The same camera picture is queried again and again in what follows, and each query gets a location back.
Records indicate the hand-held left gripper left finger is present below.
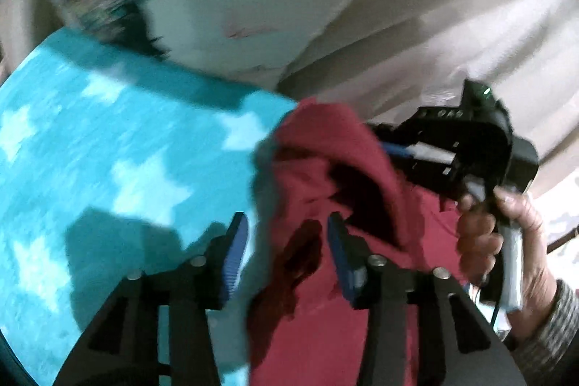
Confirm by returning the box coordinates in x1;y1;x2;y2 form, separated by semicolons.
53;212;250;386

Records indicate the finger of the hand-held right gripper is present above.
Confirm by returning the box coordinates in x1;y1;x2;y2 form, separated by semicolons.
382;143;460;200
368;106;464;145

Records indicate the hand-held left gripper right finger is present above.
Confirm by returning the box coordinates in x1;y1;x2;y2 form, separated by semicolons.
327;212;531;386

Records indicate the red small garment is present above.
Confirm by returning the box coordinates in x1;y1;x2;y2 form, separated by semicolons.
246;97;503;386

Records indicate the person's right forearm grey sleeve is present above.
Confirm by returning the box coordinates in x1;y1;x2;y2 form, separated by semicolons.
506;280;579;386

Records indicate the person's right hand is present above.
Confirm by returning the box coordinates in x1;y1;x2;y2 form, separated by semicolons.
456;186;561;344

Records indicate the turquoise blanket with white stars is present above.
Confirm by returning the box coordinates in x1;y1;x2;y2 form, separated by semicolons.
0;26;299;386

